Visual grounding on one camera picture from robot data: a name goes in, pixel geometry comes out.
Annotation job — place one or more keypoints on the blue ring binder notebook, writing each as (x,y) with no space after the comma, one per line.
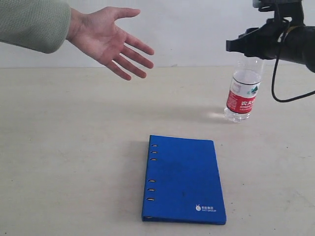
(182,182)

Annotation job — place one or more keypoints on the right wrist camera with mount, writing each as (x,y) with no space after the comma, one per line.
(282,9)

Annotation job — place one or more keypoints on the person's open bare hand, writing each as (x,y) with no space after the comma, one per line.
(96,35)

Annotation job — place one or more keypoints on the green knit sleeve forearm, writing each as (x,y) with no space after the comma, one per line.
(38,25)

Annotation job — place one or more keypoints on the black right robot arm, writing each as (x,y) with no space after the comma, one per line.
(301,42)

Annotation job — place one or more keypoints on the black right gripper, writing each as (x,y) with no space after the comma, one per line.
(265,42)

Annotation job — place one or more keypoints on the clear water bottle red label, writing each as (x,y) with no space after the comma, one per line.
(244,86)

